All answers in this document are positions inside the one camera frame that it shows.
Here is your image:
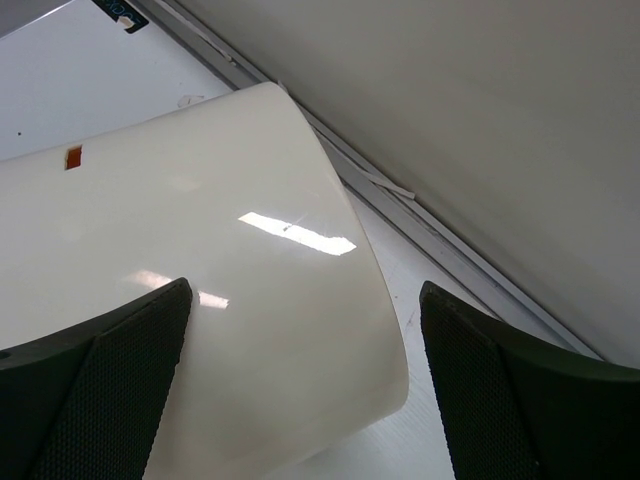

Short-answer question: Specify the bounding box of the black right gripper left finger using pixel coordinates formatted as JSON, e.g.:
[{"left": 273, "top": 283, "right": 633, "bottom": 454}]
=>
[{"left": 1, "top": 278, "right": 193, "bottom": 479}]

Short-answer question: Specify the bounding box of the orange drawer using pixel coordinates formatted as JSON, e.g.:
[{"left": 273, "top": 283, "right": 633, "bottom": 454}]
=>
[{"left": 65, "top": 145, "right": 82, "bottom": 170}]

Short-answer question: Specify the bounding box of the blue label sticker left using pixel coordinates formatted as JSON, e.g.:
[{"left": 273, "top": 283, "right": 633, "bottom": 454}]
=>
[{"left": 92, "top": 0, "right": 149, "bottom": 34}]

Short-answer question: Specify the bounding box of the cream drawer organizer shell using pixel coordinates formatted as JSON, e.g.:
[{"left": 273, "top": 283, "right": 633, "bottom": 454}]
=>
[{"left": 1, "top": 83, "right": 409, "bottom": 479}]

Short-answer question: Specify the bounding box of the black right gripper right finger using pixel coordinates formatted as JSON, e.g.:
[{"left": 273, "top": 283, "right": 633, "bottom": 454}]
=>
[{"left": 420, "top": 281, "right": 639, "bottom": 479}]

